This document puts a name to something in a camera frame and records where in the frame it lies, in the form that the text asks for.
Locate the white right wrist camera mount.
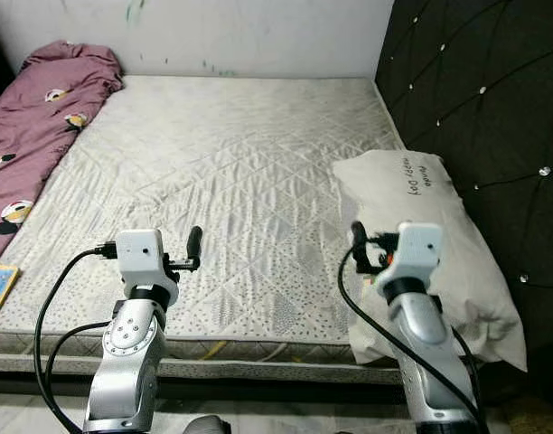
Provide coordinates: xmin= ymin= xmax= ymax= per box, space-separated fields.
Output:
xmin=378 ymin=222 xmax=445 ymax=290

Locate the white pillow with green print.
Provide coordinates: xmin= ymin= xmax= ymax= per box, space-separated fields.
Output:
xmin=333 ymin=149 xmax=529 ymax=373

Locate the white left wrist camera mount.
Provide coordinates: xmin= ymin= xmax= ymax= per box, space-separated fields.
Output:
xmin=114 ymin=229 xmax=178 ymax=304

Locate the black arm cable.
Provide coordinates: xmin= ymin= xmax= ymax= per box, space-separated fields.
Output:
xmin=338 ymin=244 xmax=485 ymax=430
xmin=33 ymin=242 xmax=119 ymax=434

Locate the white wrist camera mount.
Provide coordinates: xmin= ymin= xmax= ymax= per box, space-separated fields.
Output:
xmin=114 ymin=229 xmax=178 ymax=304
xmin=378 ymin=222 xmax=445 ymax=290

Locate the purple cartoon print blanket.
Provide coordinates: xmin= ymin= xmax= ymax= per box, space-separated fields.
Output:
xmin=0 ymin=40 xmax=124 ymax=263

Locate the black tufted headboard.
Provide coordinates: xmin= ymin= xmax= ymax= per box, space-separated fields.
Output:
xmin=374 ymin=0 xmax=553 ymax=399

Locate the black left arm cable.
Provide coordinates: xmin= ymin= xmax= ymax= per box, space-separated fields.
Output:
xmin=33 ymin=242 xmax=119 ymax=434

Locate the white quilted mattress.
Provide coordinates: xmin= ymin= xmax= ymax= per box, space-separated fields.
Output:
xmin=0 ymin=74 xmax=530 ymax=381

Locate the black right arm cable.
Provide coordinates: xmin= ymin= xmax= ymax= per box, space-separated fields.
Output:
xmin=338 ymin=244 xmax=485 ymax=430

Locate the silver robot left leg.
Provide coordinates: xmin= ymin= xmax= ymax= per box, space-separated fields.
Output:
xmin=182 ymin=414 xmax=230 ymax=434

